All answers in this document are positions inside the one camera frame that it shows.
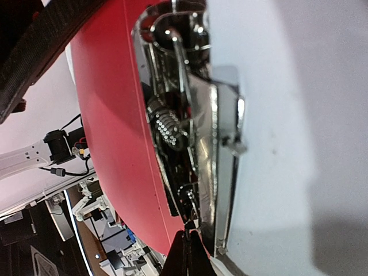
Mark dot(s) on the aluminium front rail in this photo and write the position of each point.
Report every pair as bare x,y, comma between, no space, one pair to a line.
39,234

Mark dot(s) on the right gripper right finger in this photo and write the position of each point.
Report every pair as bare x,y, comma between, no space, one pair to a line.
198,262

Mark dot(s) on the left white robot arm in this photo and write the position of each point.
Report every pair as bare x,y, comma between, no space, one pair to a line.
34,156

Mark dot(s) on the chrome spine lever clip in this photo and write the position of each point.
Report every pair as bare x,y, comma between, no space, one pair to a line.
195,121

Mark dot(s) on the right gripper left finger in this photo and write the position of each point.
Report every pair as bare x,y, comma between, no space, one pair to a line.
176,261

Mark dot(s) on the printed paper sheet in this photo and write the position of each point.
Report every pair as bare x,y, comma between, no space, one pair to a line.
300,203

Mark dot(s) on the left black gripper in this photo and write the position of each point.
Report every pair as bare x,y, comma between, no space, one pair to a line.
33,35

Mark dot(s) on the red file folder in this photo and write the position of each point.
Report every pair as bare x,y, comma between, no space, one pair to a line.
112,108

